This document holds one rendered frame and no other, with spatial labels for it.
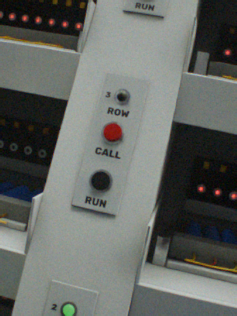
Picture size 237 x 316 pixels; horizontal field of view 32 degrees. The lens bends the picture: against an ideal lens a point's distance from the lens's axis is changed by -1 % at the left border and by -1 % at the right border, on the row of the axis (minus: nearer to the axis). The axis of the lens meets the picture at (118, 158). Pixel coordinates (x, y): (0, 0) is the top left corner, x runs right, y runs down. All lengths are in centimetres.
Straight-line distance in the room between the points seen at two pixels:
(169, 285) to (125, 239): 5
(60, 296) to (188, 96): 20
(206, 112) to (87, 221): 14
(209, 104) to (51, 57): 15
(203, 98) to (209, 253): 15
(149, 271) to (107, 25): 23
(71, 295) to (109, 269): 4
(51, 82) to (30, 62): 3
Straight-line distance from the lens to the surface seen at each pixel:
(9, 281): 38
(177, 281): 37
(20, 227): 42
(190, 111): 38
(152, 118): 36
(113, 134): 36
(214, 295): 37
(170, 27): 40
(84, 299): 36
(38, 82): 40
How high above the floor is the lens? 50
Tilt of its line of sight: 10 degrees up
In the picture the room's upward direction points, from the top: 14 degrees clockwise
